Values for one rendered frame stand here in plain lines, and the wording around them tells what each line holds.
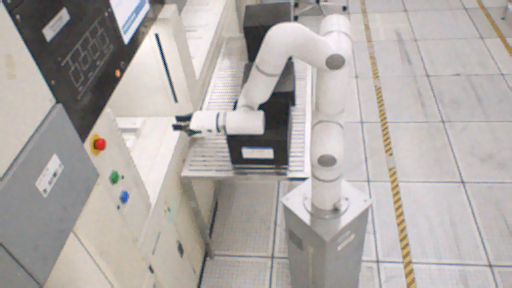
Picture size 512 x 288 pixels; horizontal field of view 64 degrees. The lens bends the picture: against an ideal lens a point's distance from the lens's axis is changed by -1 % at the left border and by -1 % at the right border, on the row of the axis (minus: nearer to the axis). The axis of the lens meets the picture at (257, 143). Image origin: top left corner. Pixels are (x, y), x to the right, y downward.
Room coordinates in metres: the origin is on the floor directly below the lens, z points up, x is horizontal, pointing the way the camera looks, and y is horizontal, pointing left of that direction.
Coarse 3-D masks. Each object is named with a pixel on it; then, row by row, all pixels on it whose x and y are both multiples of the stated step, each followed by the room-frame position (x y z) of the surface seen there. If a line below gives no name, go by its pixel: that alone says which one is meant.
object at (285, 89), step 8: (248, 64) 2.02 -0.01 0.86; (288, 64) 1.96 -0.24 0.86; (248, 72) 1.94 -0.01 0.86; (288, 72) 1.89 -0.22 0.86; (280, 80) 1.82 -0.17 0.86; (288, 80) 1.81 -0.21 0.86; (280, 88) 1.75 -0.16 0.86; (288, 88) 1.74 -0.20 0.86; (272, 96) 1.73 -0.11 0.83; (280, 96) 1.72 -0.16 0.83; (288, 96) 1.72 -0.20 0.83
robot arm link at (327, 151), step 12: (312, 132) 1.07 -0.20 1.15; (324, 132) 1.03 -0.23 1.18; (336, 132) 1.03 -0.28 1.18; (312, 144) 1.01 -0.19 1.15; (324, 144) 0.97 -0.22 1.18; (336, 144) 0.97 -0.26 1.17; (312, 156) 0.97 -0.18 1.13; (324, 156) 0.95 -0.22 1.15; (336, 156) 0.94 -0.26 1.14; (312, 168) 1.05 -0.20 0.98; (324, 168) 0.97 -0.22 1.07; (336, 168) 0.97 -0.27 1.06; (324, 180) 1.01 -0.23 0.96
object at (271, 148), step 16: (272, 112) 1.57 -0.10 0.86; (288, 112) 1.55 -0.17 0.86; (272, 128) 1.54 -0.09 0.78; (288, 128) 1.36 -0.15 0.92; (240, 144) 1.33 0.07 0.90; (256, 144) 1.31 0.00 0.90; (272, 144) 1.30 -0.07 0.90; (288, 144) 1.33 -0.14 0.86; (240, 160) 1.33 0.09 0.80; (256, 160) 1.31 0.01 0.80; (272, 160) 1.30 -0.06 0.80; (288, 160) 1.29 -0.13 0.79
